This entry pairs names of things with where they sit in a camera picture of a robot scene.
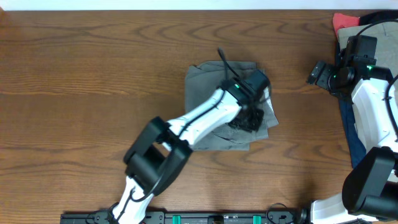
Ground grey shorts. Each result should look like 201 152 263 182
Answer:
185 61 279 151

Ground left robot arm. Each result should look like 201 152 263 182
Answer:
108 78 270 223

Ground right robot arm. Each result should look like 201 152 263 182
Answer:
307 59 397 223

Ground red cloth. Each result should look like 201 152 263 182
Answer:
332 13 360 35

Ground beige folded trousers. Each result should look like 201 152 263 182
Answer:
337 22 397 77

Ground navy blue cloth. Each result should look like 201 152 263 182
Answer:
334 40 368 169

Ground black cloth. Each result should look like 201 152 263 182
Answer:
359 10 398 26

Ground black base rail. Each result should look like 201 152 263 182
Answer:
60 204 310 224

